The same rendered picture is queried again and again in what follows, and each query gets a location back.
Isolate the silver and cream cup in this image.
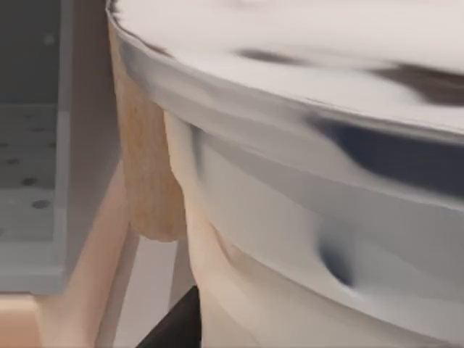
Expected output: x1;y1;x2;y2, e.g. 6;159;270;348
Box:
104;0;464;348

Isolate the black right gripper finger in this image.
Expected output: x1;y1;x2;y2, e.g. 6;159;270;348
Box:
138;285;204;348

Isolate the grey pierced drawer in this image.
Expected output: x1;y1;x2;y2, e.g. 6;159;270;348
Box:
0;0;121;295

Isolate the pale wooden drawer front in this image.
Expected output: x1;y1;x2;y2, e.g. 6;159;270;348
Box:
0;159;141;348

